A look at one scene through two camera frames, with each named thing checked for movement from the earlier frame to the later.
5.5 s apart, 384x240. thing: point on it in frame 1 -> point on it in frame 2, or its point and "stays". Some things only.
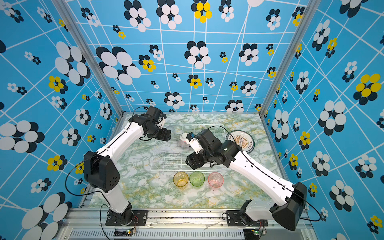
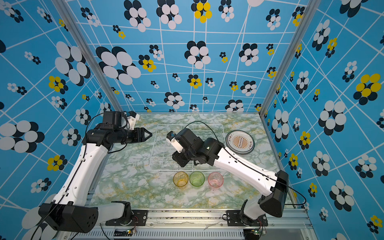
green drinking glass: [197, 178] stays
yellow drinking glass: [180, 179] stays
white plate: [242, 138] stays
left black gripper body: [159, 134] -> [128, 135]
